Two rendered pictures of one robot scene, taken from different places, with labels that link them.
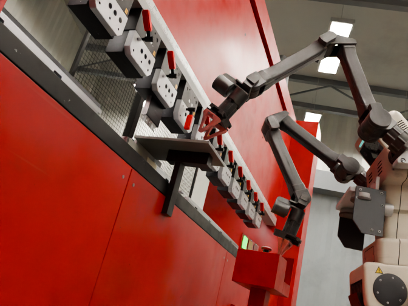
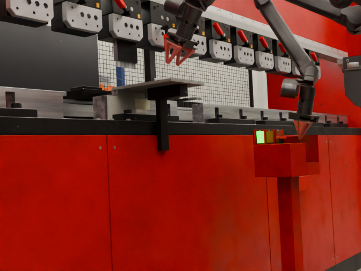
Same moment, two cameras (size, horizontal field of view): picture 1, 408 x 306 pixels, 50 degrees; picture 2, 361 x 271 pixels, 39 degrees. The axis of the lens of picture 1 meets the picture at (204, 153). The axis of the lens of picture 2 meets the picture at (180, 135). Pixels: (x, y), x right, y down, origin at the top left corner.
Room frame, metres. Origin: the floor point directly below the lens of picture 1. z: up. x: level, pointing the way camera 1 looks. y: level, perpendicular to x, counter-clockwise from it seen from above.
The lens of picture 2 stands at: (-0.32, -0.43, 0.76)
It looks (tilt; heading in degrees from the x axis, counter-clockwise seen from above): 2 degrees up; 15
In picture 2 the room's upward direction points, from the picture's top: 3 degrees counter-clockwise
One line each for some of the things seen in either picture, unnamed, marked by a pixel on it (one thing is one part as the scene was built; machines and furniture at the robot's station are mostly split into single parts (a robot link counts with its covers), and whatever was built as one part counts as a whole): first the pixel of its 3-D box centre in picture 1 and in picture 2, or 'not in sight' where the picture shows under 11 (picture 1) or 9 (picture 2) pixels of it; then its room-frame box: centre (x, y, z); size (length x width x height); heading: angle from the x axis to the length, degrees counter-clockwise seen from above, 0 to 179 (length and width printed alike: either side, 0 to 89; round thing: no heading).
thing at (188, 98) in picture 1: (179, 107); (156, 27); (1.57, 0.14, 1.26); 0.15 x 0.09 x 0.17; 156
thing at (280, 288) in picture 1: (265, 265); (286, 151); (1.66, -0.33, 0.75); 0.20 x 0.16 x 0.18; 150
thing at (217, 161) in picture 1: (180, 151); (158, 86); (1.35, 0.08, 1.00); 0.26 x 0.18 x 0.01; 66
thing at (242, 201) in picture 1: (239, 193); (277, 57); (2.48, -0.26, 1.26); 0.15 x 0.09 x 0.17; 156
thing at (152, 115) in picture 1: (152, 114); (125, 55); (1.41, 0.21, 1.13); 0.10 x 0.02 x 0.10; 156
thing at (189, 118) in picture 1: (188, 118); (165, 37); (1.53, 0.09, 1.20); 0.04 x 0.02 x 0.10; 66
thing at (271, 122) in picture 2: not in sight; (275, 123); (2.31, -0.25, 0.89); 0.30 x 0.05 x 0.03; 156
